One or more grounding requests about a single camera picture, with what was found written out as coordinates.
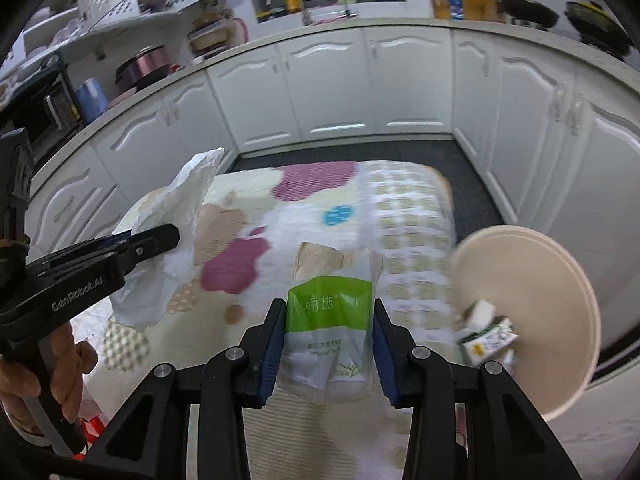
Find white lower kitchen cabinets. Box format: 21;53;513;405
26;20;639;358

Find person's left hand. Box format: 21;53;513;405
0;320;100;434

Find small cartons in bin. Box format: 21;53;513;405
458;316;518;367

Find blue kettle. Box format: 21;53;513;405
76;78;108;124

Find black frying pan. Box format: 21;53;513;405
494;0;559;30

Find black microwave oven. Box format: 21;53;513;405
1;53;87;168

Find brown paper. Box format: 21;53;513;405
293;242;352;282

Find patterned quilted table cover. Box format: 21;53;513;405
74;160;460;479

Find dark wok yellow rim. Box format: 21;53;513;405
565;1;634;61

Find yellow oil bottle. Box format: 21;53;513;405
284;0;302;14

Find pink rice cooker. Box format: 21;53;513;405
115;44;171;92

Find white plastic bag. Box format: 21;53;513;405
111;148;224;330

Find wooden cutting board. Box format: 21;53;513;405
432;0;504;23

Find green white tissue pack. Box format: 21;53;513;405
278;248;384;404

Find dark ribbed floor mat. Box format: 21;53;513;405
230;136;504;242

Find beige round trash bin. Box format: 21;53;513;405
449;226;601;422

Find white foam block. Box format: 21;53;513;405
463;299;496;333

